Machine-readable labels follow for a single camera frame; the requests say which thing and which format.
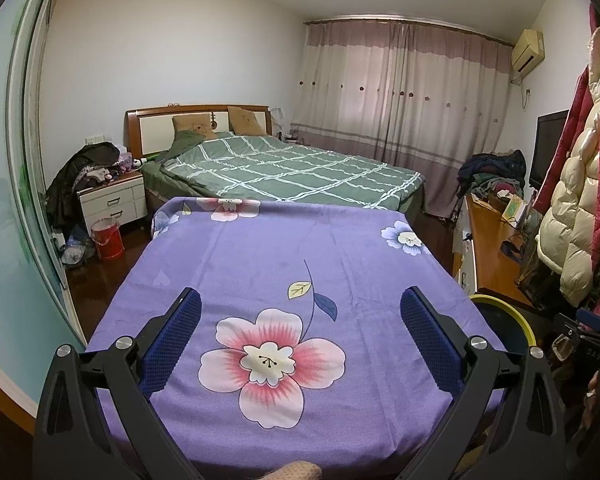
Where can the white nightstand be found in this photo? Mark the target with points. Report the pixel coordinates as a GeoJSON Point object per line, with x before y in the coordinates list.
{"type": "Point", "coordinates": [112, 205]}

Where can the mixed clothes pile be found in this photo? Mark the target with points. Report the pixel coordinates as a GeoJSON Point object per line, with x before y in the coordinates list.
{"type": "Point", "coordinates": [490, 170]}

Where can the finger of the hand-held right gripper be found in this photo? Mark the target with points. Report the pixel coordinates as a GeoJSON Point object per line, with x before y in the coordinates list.
{"type": "Point", "coordinates": [590, 319]}

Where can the red hanging garment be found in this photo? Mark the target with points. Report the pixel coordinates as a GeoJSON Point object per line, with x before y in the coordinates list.
{"type": "Point", "coordinates": [570, 120]}

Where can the wardrobe sliding door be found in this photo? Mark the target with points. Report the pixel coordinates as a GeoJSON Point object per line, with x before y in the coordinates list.
{"type": "Point", "coordinates": [5, 185]}

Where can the brown pillow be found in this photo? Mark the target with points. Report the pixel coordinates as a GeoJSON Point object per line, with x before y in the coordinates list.
{"type": "Point", "coordinates": [195, 126]}
{"type": "Point", "coordinates": [249, 120]}

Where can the green checked quilt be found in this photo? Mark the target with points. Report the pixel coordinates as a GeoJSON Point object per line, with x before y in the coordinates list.
{"type": "Point", "coordinates": [290, 170]}

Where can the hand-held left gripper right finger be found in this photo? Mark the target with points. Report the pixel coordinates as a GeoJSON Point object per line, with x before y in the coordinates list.
{"type": "Point", "coordinates": [430, 340]}

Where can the dark clothes pile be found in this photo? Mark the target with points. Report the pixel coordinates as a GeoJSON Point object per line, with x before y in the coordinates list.
{"type": "Point", "coordinates": [67, 185]}

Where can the wooden bed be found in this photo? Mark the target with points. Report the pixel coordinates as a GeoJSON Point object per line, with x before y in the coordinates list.
{"type": "Point", "coordinates": [150, 135]}

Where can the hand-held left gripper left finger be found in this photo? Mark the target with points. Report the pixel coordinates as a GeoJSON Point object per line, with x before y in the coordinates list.
{"type": "Point", "coordinates": [172, 340]}

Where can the dark bin with yellow rim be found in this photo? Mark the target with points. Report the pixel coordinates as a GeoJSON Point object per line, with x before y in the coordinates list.
{"type": "Point", "coordinates": [505, 325]}

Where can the wooden desk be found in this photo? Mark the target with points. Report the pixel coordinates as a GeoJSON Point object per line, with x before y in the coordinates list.
{"type": "Point", "coordinates": [490, 245]}

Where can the clear plastic bag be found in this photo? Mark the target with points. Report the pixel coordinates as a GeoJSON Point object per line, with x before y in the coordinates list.
{"type": "Point", "coordinates": [77, 252]}

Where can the purple floral tablecloth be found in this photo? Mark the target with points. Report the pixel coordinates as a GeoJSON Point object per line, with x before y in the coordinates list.
{"type": "Point", "coordinates": [230, 270]}

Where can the red bucket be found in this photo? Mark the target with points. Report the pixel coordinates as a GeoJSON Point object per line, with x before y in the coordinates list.
{"type": "Point", "coordinates": [109, 242]}

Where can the black television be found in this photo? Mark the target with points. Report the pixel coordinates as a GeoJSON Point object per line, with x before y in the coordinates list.
{"type": "Point", "coordinates": [547, 150]}

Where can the cream down jacket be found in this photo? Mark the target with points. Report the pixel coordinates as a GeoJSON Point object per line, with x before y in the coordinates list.
{"type": "Point", "coordinates": [570, 210]}

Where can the pink beige curtain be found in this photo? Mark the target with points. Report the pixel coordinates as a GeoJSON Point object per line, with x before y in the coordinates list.
{"type": "Point", "coordinates": [395, 110]}

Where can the beige air conditioner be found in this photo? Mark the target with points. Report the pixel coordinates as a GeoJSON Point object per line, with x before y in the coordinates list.
{"type": "Point", "coordinates": [527, 50]}

